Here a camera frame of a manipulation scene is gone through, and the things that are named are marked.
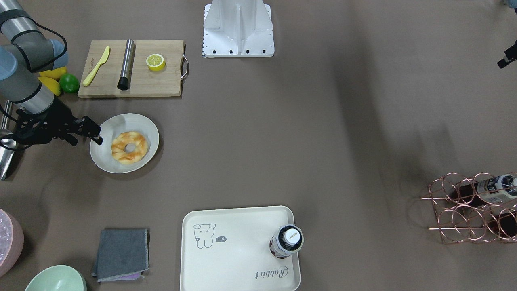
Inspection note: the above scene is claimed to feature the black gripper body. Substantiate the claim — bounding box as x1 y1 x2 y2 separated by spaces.
12 97 79 147

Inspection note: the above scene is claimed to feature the twisted glazed donut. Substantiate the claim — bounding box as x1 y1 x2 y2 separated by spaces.
111 131 148 164

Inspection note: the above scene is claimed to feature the white round plate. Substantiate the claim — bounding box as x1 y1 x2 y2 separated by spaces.
90 114 160 174

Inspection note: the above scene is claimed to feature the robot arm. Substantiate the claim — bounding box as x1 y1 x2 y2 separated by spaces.
0 0 103 150

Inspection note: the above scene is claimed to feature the cream rabbit tray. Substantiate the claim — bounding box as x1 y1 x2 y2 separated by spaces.
180 206 301 291

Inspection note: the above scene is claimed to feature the tea bottle on tray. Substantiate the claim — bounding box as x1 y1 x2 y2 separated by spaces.
269 224 305 259

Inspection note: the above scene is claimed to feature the yellow lemon lower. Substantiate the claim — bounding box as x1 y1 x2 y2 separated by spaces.
37 76 62 96

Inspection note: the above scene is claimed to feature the green lime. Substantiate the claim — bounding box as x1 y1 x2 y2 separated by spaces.
59 73 80 93

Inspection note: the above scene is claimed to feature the yellow plastic knife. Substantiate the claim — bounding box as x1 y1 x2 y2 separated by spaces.
82 46 111 87

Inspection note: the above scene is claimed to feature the steel ice scoop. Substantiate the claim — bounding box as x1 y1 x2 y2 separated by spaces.
0 115 18 181

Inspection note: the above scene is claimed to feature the steel muddler black tip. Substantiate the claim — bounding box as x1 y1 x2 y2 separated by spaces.
118 39 136 91

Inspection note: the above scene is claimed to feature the bamboo cutting board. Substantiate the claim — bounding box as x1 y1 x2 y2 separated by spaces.
78 39 188 98

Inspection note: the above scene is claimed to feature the half lemon slice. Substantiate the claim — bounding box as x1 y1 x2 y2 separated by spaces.
145 53 166 72

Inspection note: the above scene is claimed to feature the grey folded cloth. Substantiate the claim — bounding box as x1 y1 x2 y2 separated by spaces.
92 228 150 283

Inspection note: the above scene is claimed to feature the pink bowl of ice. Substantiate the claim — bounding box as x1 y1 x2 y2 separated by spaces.
0 209 24 277

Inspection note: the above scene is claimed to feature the tea bottle in rack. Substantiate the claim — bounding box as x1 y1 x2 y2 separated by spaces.
448 174 517 207

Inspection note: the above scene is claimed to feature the mint green bowl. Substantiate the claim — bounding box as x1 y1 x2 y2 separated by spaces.
25 265 87 291

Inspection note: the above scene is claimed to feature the copper wire bottle rack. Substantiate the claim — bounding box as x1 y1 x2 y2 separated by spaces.
421 172 517 245

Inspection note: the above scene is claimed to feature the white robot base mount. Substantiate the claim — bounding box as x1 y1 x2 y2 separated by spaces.
202 0 275 58

